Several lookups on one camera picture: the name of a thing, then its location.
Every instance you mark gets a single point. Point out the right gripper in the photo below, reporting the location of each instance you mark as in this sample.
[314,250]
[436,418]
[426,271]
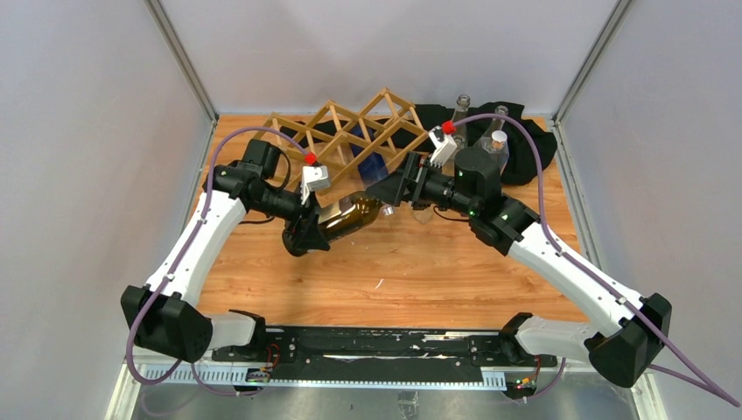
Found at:
[407,185]

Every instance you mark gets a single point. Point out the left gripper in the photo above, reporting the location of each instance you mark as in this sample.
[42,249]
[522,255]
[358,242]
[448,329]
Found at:
[310,233]

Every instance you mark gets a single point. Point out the dark green wine bottle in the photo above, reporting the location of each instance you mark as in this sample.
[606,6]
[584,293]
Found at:
[348,215]

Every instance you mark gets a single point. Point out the clear glass bottle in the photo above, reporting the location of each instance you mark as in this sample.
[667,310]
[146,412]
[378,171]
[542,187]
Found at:
[460,112]

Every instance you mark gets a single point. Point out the blue labelled bottle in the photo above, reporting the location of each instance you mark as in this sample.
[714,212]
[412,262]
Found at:
[496,145]

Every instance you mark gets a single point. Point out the clear bottle dark label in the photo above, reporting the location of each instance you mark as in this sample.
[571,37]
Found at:
[495,124]

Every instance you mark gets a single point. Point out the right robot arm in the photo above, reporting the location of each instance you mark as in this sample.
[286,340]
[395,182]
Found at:
[622,335]

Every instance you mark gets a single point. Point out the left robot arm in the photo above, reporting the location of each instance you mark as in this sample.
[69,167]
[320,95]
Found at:
[162,314]

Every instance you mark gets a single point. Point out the wooden wine rack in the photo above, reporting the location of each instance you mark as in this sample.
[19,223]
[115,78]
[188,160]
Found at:
[341,137]

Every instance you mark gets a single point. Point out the black cloth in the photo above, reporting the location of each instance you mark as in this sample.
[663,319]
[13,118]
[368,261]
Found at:
[521,165]

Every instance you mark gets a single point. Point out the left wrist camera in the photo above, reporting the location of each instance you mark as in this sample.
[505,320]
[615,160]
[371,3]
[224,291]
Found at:
[314,178]

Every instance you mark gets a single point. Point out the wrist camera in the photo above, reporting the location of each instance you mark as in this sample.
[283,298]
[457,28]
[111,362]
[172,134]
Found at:
[444,147]
[314,178]

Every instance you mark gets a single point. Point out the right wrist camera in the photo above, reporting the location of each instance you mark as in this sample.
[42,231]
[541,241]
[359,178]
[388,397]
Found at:
[444,147]

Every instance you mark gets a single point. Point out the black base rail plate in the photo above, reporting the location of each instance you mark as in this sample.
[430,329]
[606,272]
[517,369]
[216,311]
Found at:
[346,357]

